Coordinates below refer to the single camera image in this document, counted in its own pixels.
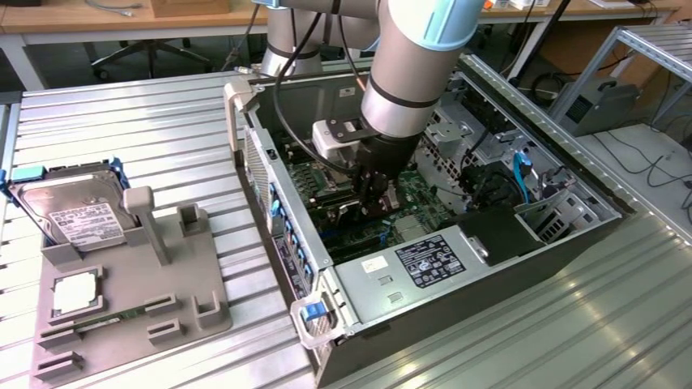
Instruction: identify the brown cardboard box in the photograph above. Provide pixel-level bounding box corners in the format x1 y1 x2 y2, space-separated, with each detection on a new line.
151 0 232 19

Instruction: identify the blue flat wire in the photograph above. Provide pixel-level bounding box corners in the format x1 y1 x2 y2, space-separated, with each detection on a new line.
516 152 535 203

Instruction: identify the black office chair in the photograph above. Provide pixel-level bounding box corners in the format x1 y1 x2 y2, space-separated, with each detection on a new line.
88 38 214 80

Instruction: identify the black pole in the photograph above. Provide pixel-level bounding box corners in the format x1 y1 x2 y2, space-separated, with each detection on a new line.
507 0 574 88

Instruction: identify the grey control box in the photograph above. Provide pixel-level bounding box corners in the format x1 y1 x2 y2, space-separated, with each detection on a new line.
550 79 644 138

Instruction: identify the black expansion slot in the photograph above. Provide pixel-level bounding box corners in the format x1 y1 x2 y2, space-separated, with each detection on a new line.
330 237 383 260

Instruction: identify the wooden desk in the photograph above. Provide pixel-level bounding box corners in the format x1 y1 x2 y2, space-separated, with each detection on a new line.
0 0 680 90

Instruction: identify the aluminium frame table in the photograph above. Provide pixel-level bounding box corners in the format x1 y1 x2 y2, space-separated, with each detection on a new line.
546 22 692 130

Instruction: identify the silver disk bay cage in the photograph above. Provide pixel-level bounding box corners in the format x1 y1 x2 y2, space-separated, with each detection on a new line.
414 99 520 203

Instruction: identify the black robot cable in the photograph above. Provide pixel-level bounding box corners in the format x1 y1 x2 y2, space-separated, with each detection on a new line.
272 11 375 175

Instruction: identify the silver vented metal bracket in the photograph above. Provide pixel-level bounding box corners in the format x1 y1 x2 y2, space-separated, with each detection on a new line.
512 190 594 244

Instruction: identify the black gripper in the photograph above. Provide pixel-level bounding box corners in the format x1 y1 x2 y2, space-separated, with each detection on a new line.
355 135 422 184

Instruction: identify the grey network cable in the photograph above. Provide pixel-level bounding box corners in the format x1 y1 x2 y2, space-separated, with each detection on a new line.
84 0 146 18

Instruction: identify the black RAM stick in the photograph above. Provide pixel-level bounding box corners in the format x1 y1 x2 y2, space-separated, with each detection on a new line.
312 193 354 211

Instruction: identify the CPU socket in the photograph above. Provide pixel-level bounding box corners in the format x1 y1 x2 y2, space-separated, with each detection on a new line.
322 164 358 190

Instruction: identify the grey power supply unit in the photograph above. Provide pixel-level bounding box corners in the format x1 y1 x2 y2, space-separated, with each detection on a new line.
332 224 491 329

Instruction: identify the grey parts rack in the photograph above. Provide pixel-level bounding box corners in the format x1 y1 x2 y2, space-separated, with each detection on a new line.
32 186 235 384

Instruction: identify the black plastic fan shroud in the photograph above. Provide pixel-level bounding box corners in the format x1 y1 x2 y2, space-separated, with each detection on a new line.
435 206 547 267

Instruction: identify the silver chipset heat sink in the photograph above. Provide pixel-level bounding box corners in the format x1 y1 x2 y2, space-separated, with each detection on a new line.
396 216 432 240

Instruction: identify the green motherboard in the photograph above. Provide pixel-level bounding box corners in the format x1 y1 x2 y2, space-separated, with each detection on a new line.
280 133 467 264

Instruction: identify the open black PC case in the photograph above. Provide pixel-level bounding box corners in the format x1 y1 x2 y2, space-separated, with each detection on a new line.
223 48 638 388

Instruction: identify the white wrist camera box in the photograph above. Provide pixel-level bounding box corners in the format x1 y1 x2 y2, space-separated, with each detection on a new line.
312 117 380 171

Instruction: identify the silver CPU chip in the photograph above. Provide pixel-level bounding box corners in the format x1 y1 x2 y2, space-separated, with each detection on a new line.
51 275 103 318

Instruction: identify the green RAM stick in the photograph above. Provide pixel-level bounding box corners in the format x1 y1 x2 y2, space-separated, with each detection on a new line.
70 310 147 331

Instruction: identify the hard disk in blue bracket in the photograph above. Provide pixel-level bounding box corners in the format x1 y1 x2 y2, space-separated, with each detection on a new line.
0 164 140 254

